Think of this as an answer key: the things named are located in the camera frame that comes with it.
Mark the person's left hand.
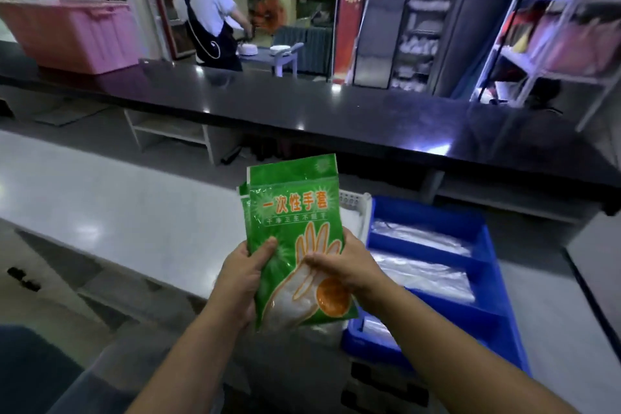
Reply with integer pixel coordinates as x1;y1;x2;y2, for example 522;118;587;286
209;236;279;330

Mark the person's right hand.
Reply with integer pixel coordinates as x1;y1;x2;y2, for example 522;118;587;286
303;227;392;306

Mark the green glove packet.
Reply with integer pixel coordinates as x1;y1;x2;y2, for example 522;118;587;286
237;183;251;254
247;154;339;186
247;176;360;333

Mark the person's left forearm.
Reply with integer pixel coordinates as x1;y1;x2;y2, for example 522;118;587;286
125;301;257;414

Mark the person's right forearm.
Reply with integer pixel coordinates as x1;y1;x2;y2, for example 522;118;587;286
358;282;579;414

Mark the white plastic basket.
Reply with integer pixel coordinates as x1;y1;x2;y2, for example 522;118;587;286
338;189;374;245

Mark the clear plastic bag bundle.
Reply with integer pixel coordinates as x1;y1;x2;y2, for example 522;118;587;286
371;219;474;257
371;250;477;305
361;316;399;349

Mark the long black counter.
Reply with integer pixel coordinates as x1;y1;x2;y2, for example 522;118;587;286
0;40;621;215

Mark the white low shelf unit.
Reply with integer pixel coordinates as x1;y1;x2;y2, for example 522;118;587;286
123;107;244;166

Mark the blue plastic divided bin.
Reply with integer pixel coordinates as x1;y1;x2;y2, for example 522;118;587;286
341;194;532;376

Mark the small white table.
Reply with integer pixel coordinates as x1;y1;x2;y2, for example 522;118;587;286
240;42;305;79

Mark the orange fan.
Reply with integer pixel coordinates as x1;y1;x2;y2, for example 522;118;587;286
252;0;288;37

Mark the dark dish cabinet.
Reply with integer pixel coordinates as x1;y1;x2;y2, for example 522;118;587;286
351;0;469;95

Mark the pink plastic crate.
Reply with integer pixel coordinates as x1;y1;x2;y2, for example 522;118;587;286
0;0;142;76

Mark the white metal shelf rack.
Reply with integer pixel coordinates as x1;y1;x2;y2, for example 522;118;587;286
472;0;621;134

